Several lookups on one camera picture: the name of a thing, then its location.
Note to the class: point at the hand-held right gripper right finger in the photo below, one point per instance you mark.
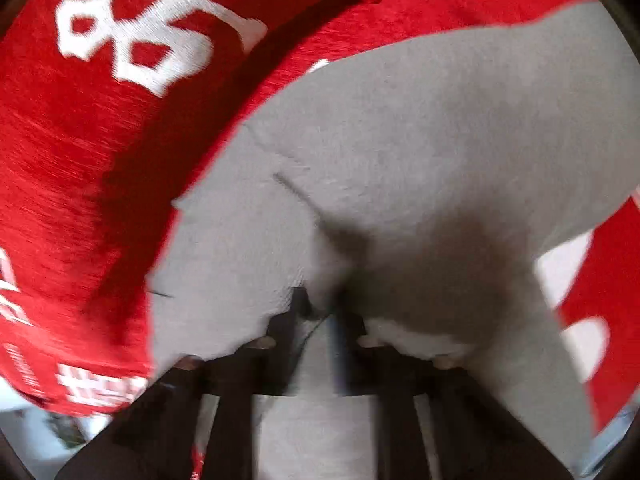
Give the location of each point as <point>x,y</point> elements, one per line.
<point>343,360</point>

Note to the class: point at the red printed blanket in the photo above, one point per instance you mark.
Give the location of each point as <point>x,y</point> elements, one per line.
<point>75,170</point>

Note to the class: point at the grey small garment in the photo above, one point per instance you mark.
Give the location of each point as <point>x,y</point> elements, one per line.
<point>410,130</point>

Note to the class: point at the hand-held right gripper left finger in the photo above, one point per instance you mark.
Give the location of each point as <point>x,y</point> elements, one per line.
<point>281,360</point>

